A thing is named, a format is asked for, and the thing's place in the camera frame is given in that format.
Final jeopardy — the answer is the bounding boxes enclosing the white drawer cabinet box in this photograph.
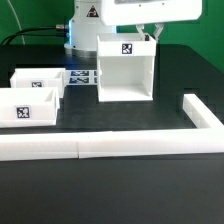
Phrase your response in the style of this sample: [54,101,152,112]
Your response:
[97,33,156,102]

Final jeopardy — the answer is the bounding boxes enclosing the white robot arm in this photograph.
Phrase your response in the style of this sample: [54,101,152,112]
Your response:
[64,0,203,57]

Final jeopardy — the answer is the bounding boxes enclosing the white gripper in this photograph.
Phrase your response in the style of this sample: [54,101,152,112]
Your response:
[101,0,202,41]

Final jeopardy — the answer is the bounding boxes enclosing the white rear drawer tray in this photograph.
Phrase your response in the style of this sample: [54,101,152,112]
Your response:
[10,68,65,98]

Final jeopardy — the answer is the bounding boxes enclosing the white fiducial marker sheet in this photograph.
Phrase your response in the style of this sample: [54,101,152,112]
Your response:
[65,70,97,85]

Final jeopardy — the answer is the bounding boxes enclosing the white cable on backdrop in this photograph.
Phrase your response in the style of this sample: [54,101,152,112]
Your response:
[5,0,26,46]

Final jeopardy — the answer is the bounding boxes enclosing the white drawer tray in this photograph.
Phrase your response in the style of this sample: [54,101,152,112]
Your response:
[0,87,60,128]
[10,68,65,98]

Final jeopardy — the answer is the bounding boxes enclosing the white front drawer tray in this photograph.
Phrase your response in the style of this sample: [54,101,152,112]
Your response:
[0,87,60,128]

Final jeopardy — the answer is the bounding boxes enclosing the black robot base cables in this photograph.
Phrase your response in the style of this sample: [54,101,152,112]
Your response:
[0,23,70,46]

